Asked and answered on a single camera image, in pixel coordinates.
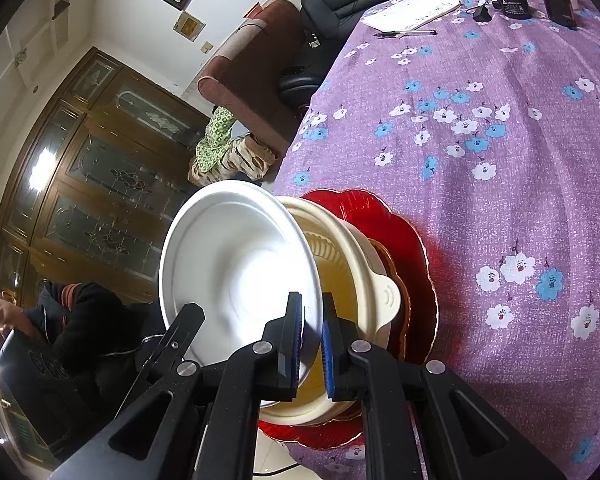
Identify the person in dark jacket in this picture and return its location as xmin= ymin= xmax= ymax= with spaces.
xmin=0 ymin=281 xmax=166 ymax=414

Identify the white foam bowl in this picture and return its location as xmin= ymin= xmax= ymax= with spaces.
xmin=158 ymin=181 xmax=323 ymax=384

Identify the wooden glass-door cabinet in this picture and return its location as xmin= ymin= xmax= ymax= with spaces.
xmin=0 ymin=49 xmax=208 ymax=307

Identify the small black adapter with cable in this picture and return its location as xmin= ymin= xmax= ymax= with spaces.
xmin=466 ymin=1 xmax=492 ymax=23

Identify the cream ceramic casserole dish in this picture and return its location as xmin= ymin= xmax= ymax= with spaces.
xmin=260 ymin=196 xmax=401 ymax=426

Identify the purple floral tablecloth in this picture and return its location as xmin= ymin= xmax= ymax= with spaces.
xmin=275 ymin=0 xmax=600 ymax=479

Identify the black laptop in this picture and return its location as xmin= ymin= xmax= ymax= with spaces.
xmin=0 ymin=330 xmax=105 ymax=460

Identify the brown armchair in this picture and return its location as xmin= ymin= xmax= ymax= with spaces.
xmin=196 ymin=0 xmax=306 ymax=156

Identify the red scalloped plate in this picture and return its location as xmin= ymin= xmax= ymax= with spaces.
xmin=259 ymin=191 xmax=439 ymax=450

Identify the white notepad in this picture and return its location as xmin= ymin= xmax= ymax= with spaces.
xmin=361 ymin=0 xmax=460 ymax=32

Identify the black ballpoint pen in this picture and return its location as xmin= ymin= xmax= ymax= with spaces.
xmin=374 ymin=29 xmax=438 ymax=39

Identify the green patterned cloth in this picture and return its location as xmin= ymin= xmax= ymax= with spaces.
xmin=187 ymin=105 xmax=282 ymax=189

